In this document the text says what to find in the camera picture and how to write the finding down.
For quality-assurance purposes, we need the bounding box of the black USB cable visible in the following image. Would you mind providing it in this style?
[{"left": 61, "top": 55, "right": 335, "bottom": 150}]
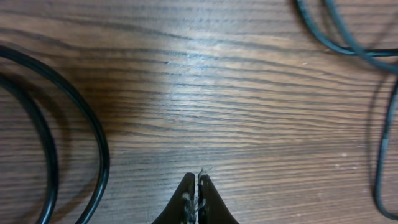
[
  {"left": 0, "top": 45, "right": 111, "bottom": 224},
  {"left": 294, "top": 0, "right": 398, "bottom": 222}
]

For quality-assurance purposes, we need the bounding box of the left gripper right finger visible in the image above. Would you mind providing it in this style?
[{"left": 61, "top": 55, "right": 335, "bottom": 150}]
[{"left": 198, "top": 175, "right": 239, "bottom": 224}]

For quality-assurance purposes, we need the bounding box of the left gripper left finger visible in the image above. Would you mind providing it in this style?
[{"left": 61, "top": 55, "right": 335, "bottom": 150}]
[{"left": 152, "top": 172, "right": 195, "bottom": 224}]

